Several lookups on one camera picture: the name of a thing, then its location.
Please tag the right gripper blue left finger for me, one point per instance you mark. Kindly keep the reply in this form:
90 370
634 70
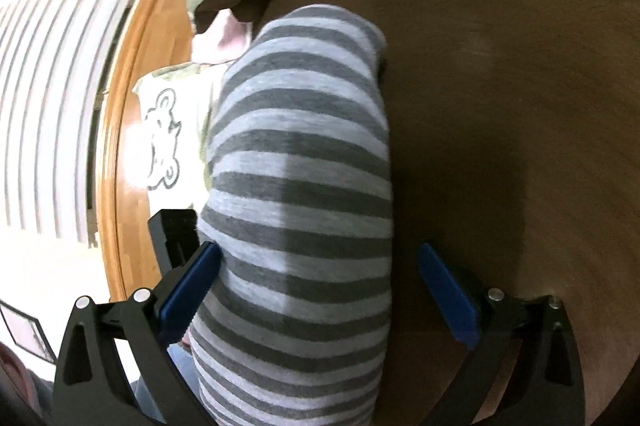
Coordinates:
91 387

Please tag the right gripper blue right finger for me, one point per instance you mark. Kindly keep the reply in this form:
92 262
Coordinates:
546 385

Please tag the grey striped zip hoodie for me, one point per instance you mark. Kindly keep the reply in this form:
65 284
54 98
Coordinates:
294 329

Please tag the white bear print pillow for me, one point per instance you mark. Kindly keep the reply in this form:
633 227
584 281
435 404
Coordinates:
176 103

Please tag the wooden headboard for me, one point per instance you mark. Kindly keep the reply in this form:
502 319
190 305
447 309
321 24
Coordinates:
157 33

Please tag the pink cloth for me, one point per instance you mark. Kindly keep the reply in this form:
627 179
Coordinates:
235 39

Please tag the white window blind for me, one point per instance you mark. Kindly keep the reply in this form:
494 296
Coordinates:
56 56

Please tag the brown bed sheet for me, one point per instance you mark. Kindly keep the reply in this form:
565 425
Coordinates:
514 132

